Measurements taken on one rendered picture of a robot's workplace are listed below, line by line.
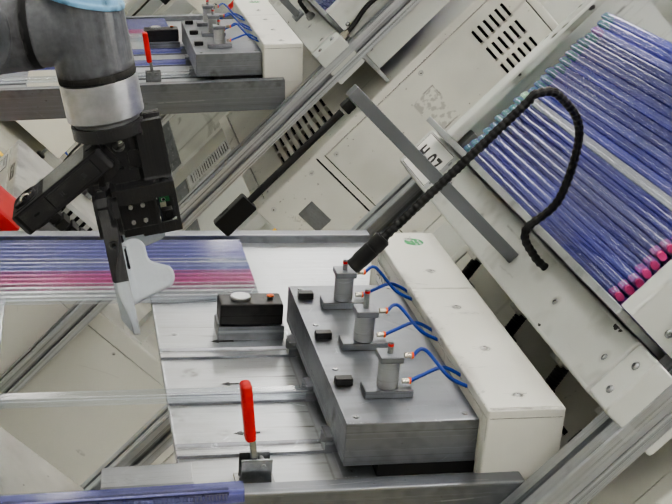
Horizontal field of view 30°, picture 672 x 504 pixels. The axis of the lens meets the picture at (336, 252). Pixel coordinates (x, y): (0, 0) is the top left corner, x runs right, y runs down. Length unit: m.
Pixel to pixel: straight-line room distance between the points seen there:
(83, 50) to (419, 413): 0.47
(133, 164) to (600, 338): 0.49
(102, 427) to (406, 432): 1.63
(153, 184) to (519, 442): 0.44
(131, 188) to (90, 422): 1.60
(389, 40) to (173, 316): 1.14
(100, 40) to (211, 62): 1.38
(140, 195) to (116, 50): 0.14
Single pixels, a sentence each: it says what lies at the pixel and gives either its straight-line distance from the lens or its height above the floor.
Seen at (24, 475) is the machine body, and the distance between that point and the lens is 1.88.
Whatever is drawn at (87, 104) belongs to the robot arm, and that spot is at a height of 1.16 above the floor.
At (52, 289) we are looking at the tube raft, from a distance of 1.61.
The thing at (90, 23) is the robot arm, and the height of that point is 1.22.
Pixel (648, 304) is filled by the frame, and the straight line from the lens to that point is 1.19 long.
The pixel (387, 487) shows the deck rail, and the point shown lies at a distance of 1.21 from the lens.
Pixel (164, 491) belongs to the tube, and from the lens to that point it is 0.95.
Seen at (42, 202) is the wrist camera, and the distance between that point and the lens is 1.25.
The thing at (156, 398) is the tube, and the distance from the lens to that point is 1.35.
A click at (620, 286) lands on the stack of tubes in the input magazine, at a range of 1.25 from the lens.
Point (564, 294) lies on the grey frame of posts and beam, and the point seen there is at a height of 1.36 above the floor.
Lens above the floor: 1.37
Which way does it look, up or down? 7 degrees down
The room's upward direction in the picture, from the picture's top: 47 degrees clockwise
